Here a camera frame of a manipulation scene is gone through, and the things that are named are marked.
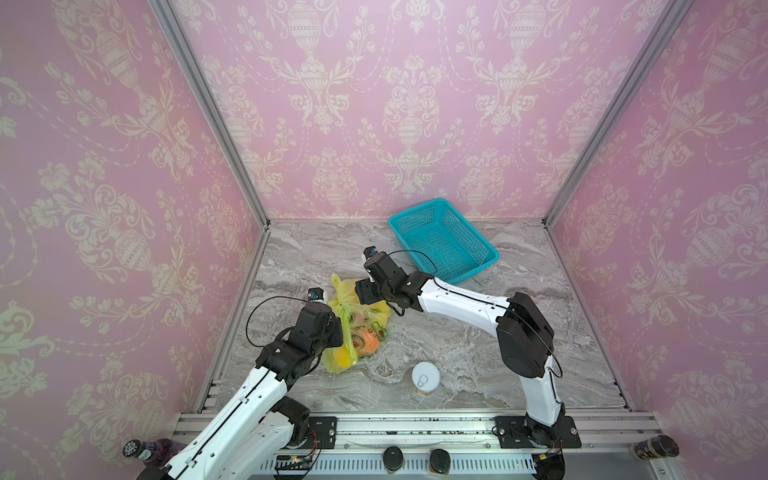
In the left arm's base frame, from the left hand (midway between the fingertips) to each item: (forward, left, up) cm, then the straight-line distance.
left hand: (338, 324), depth 80 cm
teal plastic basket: (+45, -32, -10) cm, 56 cm away
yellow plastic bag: (+2, -6, -4) cm, 8 cm away
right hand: (+12, -7, +1) cm, 14 cm away
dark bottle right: (-26, -73, -3) cm, 78 cm away
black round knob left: (-29, -15, -3) cm, 33 cm away
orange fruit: (-2, -9, -6) cm, 11 cm away
